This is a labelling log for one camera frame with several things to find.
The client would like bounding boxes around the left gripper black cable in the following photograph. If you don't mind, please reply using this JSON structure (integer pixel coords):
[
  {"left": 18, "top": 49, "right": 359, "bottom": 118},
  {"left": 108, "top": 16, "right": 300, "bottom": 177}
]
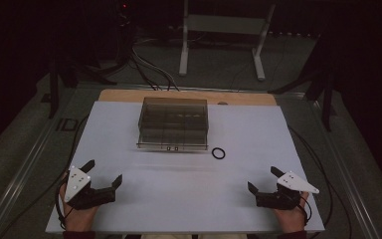
[{"left": 54, "top": 180, "right": 72, "bottom": 231}]

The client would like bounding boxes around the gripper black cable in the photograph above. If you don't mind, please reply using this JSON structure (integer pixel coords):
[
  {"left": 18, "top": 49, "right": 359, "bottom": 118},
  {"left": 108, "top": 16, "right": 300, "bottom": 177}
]
[
  {"left": 54, "top": 180, "right": 72, "bottom": 231},
  {"left": 296, "top": 194, "right": 313, "bottom": 225}
]

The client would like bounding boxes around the person's left hand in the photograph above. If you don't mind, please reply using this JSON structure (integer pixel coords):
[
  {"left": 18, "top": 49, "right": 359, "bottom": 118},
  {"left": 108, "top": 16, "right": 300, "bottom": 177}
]
[{"left": 59, "top": 172, "right": 99, "bottom": 233}]

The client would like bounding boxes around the person's dark red sleeve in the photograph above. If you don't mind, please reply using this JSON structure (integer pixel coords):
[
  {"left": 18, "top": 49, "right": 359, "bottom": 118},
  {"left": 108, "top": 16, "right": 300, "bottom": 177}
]
[
  {"left": 62, "top": 230, "right": 96, "bottom": 239},
  {"left": 277, "top": 230, "right": 308, "bottom": 239}
]

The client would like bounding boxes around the black rubber ring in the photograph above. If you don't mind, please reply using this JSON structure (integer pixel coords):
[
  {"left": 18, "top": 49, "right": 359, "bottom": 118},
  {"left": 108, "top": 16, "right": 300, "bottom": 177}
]
[{"left": 211, "top": 146, "right": 227, "bottom": 160}]

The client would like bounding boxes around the person's left dark red sleeve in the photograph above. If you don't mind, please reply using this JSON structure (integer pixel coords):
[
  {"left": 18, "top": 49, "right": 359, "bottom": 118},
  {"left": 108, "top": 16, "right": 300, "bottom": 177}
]
[{"left": 62, "top": 230, "right": 96, "bottom": 239}]

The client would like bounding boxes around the person's right hand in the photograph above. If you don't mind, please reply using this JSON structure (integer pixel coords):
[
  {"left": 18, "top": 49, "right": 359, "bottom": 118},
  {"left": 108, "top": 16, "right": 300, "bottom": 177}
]
[{"left": 273, "top": 191, "right": 310, "bottom": 234}]

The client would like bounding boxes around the black floor cable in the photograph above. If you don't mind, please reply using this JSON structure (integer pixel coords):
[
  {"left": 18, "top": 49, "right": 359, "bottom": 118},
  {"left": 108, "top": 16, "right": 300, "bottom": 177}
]
[
  {"left": 0, "top": 114, "right": 91, "bottom": 239},
  {"left": 287, "top": 125, "right": 353, "bottom": 239}
]

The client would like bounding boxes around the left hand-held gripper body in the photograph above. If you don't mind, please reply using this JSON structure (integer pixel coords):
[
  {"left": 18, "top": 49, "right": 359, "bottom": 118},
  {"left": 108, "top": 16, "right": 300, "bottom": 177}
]
[{"left": 64, "top": 165, "right": 116, "bottom": 211}]

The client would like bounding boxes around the smoked clear plastic storage box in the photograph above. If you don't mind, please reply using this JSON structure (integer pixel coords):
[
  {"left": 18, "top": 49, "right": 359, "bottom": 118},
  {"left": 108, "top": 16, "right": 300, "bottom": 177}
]
[{"left": 136, "top": 97, "right": 210, "bottom": 153}]

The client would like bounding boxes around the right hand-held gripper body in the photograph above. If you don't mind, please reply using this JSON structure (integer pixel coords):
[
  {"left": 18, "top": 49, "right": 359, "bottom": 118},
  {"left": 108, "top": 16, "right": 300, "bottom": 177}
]
[{"left": 255, "top": 170, "right": 320, "bottom": 211}]

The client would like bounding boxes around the person's right dark red sleeve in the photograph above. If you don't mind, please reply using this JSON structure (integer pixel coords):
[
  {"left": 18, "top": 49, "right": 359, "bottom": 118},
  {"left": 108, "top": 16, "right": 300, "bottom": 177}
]
[{"left": 277, "top": 230, "right": 308, "bottom": 239}]

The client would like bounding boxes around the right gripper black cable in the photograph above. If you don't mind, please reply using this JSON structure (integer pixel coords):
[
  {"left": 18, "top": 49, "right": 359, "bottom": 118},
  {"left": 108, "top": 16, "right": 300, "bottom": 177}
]
[{"left": 296, "top": 194, "right": 313, "bottom": 225}]

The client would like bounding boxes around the white metal stand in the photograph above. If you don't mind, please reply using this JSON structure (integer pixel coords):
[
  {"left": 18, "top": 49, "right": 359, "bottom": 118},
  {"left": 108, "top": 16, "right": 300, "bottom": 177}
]
[{"left": 178, "top": 0, "right": 277, "bottom": 82}]

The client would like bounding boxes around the bundle of floor cables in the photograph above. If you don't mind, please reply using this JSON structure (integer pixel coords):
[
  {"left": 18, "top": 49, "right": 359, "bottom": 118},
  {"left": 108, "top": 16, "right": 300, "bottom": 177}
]
[{"left": 129, "top": 39, "right": 181, "bottom": 93}]

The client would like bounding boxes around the black tripod stand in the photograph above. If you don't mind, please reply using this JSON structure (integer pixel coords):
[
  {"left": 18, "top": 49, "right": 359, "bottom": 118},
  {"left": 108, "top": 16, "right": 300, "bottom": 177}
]
[
  {"left": 268, "top": 33, "right": 337, "bottom": 132},
  {"left": 47, "top": 43, "right": 117, "bottom": 120}
]

